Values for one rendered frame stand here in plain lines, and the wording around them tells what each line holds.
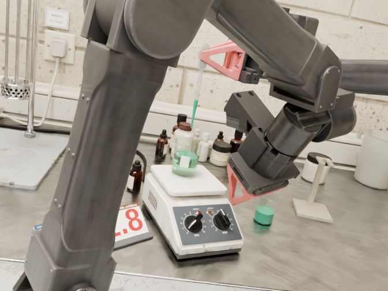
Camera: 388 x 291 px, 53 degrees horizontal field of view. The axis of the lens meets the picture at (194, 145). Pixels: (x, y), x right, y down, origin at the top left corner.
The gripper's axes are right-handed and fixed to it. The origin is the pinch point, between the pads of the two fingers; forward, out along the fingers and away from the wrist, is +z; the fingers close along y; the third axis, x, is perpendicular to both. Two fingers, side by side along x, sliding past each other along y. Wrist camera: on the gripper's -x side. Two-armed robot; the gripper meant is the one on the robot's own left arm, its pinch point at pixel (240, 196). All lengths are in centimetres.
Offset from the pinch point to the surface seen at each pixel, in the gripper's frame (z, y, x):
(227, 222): 5.6, 1.0, 1.5
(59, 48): 24, 6, -69
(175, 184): 7.2, 5.4, -9.2
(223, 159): 26.8, -24.6, -22.9
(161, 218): 11.1, 9.1, -5.3
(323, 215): 14.2, -29.7, 4.7
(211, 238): 7.2, 4.4, 2.5
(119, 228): 12.1, 16.6, -6.3
